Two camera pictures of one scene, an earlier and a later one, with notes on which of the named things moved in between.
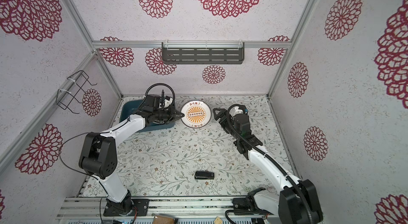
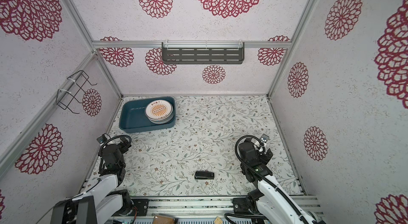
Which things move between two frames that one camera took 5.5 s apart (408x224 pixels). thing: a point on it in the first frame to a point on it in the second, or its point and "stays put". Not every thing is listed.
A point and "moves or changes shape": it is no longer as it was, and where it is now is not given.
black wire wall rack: [66, 94] stays put
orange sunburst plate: [197, 113] moves or changes shape
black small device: [204, 174] stays put
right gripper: [223, 123] to [264, 158]
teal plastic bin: [130, 107] stays put
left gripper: [173, 114] to [123, 147]
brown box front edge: [162, 220] stays put
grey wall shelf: [202, 52] stays put
